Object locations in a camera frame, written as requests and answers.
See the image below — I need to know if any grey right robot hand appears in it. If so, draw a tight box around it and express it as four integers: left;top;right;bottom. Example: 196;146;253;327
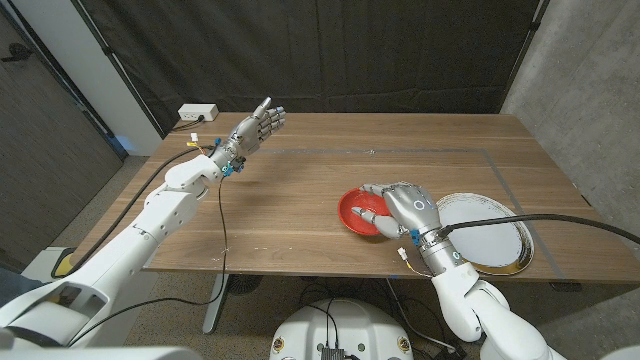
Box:
351;181;444;240

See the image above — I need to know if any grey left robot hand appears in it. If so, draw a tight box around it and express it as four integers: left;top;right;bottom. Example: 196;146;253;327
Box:
209;96;287;171

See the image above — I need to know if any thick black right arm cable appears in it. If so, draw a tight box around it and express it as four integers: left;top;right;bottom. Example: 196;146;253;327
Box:
437;213;640;247

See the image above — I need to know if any black door handle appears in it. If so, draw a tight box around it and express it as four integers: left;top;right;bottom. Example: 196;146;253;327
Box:
0;42;34;64

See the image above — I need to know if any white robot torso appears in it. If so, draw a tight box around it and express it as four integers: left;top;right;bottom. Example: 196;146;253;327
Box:
269;298;415;360

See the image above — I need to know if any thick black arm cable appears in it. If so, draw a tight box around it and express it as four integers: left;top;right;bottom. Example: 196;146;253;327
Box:
69;144;216;275
437;213;640;247

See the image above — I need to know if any yellow and black floor mat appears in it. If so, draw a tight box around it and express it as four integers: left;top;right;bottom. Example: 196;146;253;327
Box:
50;247;76;279

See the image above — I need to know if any black fabric backdrop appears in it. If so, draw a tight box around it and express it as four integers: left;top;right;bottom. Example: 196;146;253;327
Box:
69;0;551;139

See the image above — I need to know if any black backdrop stand pole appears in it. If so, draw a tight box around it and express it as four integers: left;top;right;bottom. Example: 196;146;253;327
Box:
72;0;167;139
499;0;551;114

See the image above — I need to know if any black ribbed round base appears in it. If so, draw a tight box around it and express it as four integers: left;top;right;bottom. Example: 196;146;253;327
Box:
227;273;264;296

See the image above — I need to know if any white table leg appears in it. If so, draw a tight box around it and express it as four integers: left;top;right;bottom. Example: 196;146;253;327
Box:
202;273;230;335

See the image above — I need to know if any white plate with gold rim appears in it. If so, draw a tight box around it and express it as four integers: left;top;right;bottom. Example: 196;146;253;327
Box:
435;192;535;277

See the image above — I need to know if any black floor power adapter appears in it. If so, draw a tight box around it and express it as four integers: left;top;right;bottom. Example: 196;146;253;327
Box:
433;342;469;360

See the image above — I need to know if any white floor cable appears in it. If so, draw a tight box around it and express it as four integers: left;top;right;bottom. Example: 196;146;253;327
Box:
384;278;457;354

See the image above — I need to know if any red bowl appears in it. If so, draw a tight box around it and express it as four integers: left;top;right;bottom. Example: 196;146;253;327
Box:
337;187;396;237

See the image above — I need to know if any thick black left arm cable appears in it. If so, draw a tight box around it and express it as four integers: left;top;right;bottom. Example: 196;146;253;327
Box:
69;144;216;275

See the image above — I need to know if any white power strip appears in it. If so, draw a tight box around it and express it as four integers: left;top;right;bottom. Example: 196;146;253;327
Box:
177;103;220;123

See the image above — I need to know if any thin black left wrist cable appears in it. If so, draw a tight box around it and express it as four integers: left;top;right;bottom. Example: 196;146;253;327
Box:
64;174;231;349

